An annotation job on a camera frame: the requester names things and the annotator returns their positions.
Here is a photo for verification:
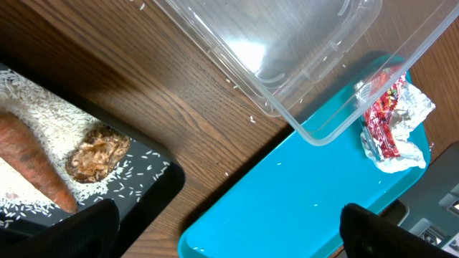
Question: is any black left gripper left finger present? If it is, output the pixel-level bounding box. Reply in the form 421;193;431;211
1;199;120;258

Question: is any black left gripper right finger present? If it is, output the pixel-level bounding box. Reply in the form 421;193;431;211
339;203;455;258

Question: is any brown food lump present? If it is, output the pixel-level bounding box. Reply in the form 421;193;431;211
65;125;131;183

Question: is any carrot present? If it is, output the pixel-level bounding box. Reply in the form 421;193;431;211
1;113;77;214

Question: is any foil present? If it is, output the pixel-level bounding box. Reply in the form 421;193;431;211
360;74;435;173

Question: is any red snack wrapper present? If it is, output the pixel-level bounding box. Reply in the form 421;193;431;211
360;72;407;161

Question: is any grey dish rack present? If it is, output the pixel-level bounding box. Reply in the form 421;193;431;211
382;142;458;257

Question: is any teal plastic tray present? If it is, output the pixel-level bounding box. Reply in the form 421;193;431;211
177;122;424;257

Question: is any black tray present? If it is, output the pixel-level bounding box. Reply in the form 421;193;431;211
1;68;184;257

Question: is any white rice pile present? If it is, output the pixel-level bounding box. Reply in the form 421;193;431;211
0;68;171;229

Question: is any clear plastic bin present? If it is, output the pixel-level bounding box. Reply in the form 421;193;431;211
158;0;458;146

